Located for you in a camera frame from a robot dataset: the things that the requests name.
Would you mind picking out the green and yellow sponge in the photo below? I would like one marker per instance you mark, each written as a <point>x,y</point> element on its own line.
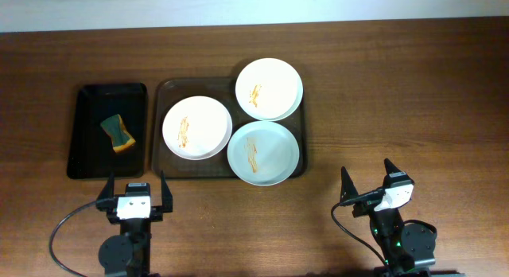
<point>121,139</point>

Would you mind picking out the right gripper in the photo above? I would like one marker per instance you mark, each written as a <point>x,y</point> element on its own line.
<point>364,207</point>

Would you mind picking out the white plate top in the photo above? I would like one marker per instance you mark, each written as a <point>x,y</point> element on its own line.
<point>269,89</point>

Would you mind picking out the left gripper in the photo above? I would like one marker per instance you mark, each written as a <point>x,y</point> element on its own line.
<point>160,212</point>

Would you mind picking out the black sponge tray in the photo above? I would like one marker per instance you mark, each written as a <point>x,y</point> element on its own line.
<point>91,154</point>

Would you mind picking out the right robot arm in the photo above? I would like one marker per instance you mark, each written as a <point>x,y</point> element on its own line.
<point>407,245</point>

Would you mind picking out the brown serving tray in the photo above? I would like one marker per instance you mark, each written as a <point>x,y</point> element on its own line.
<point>170,92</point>

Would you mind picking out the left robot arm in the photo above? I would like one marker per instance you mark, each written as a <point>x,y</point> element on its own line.
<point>128,253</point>

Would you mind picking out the white plate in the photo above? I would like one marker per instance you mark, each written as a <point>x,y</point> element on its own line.
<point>269,89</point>
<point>197,128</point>

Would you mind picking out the pale blue plate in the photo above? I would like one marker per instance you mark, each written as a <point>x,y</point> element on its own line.
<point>263,153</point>

